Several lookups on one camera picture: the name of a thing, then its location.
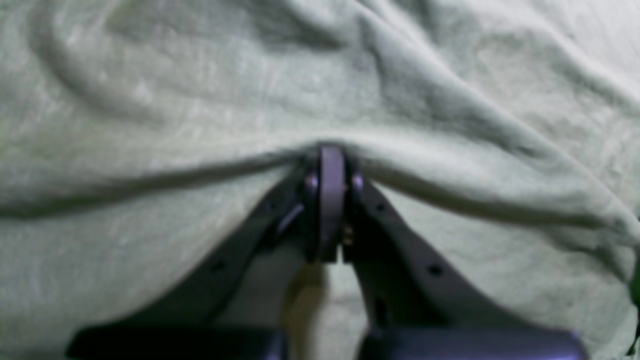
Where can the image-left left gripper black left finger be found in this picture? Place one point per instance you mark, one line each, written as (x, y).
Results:
(229, 307)

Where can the green t-shirt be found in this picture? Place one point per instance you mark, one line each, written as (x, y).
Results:
(136, 134)

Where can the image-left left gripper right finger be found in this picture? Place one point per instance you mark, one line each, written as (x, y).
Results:
(419, 307)

